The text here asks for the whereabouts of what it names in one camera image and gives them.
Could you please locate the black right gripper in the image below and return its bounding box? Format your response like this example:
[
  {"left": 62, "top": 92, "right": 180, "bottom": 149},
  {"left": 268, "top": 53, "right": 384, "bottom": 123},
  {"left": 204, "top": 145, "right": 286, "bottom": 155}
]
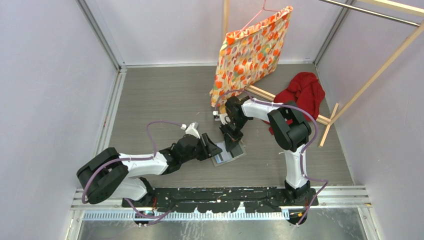
[{"left": 219, "top": 116, "right": 250, "bottom": 152}]

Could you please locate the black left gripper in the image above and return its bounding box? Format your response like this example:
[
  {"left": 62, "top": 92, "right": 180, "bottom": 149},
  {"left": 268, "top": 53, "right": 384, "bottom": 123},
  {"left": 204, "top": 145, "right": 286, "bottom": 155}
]
[{"left": 180, "top": 133, "right": 222, "bottom": 164}]

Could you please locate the black card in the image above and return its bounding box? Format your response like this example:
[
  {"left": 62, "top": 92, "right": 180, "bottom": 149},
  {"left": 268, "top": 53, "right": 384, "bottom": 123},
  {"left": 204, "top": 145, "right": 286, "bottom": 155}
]
[{"left": 230, "top": 142, "right": 246, "bottom": 158}]

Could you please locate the white magnetic stripe card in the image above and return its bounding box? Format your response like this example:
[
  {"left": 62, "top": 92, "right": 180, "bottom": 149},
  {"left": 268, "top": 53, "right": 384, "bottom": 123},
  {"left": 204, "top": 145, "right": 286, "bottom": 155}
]
[{"left": 215, "top": 141, "right": 233, "bottom": 165}]

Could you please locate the taupe leather card holder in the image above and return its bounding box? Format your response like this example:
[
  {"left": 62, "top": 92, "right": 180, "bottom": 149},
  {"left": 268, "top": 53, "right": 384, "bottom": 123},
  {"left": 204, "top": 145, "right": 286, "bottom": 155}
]
[{"left": 211, "top": 141, "right": 247, "bottom": 167}]

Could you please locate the tan oval tray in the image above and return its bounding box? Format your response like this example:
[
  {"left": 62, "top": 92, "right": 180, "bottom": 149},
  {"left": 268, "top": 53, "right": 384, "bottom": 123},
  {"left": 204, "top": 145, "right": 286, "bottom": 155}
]
[{"left": 217, "top": 103, "right": 227, "bottom": 114}]

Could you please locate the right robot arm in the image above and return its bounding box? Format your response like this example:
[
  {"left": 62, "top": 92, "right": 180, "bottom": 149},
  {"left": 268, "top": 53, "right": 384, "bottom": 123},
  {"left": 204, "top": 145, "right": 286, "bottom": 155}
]
[{"left": 219, "top": 96, "right": 312, "bottom": 205}]

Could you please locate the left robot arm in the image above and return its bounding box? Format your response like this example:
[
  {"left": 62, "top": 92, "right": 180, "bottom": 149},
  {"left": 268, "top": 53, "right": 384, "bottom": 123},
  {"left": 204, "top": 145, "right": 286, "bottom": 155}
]
[{"left": 76, "top": 133, "right": 223, "bottom": 207}]

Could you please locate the floral fabric bag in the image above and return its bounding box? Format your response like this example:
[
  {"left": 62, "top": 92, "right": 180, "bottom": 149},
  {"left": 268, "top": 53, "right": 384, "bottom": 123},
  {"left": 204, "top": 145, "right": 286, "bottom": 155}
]
[{"left": 209, "top": 5, "right": 294, "bottom": 107}]

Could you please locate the red cloth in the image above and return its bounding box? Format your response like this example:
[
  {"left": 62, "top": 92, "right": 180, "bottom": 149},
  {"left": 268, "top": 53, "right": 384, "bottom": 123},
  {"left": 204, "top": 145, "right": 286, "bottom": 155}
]
[{"left": 273, "top": 72, "right": 325, "bottom": 120}]

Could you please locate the metal rod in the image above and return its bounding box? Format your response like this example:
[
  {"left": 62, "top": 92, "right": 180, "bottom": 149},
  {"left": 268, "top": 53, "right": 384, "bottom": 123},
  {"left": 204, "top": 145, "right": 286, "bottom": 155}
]
[{"left": 320, "top": 0, "right": 420, "bottom": 27}]

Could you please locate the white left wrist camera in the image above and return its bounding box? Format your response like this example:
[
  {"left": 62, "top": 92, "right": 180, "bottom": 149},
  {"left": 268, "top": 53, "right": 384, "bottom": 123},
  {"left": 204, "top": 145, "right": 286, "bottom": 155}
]
[{"left": 180, "top": 122, "right": 201, "bottom": 139}]

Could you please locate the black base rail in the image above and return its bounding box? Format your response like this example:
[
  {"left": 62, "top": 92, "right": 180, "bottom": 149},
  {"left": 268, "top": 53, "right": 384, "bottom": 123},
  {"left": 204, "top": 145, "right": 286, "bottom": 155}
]
[{"left": 122, "top": 186, "right": 318, "bottom": 214}]

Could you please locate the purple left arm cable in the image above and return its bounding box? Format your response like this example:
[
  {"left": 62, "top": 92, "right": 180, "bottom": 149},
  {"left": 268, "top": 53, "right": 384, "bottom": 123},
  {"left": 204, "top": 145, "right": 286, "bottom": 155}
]
[{"left": 81, "top": 120, "right": 188, "bottom": 226}]

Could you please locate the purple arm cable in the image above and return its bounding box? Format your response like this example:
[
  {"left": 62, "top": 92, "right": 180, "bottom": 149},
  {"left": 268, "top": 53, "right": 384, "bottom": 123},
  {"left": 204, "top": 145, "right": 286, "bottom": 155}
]
[
  {"left": 213, "top": 89, "right": 329, "bottom": 226},
  {"left": 81, "top": 120, "right": 188, "bottom": 226}
]

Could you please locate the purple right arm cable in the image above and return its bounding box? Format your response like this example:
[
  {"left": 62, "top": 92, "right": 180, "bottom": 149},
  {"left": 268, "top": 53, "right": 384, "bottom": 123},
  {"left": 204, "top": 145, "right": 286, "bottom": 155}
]
[{"left": 213, "top": 89, "right": 329, "bottom": 226}]

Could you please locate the pink wire hanger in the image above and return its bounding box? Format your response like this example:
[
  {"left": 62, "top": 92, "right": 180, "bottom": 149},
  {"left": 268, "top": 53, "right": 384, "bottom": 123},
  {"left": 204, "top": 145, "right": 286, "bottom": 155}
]
[{"left": 241, "top": 0, "right": 280, "bottom": 30}]

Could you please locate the wooden rack frame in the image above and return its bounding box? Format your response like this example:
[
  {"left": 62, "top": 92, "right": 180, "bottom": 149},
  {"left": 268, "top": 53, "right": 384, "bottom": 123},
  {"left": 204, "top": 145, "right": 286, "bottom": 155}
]
[{"left": 223, "top": 0, "right": 424, "bottom": 147}]

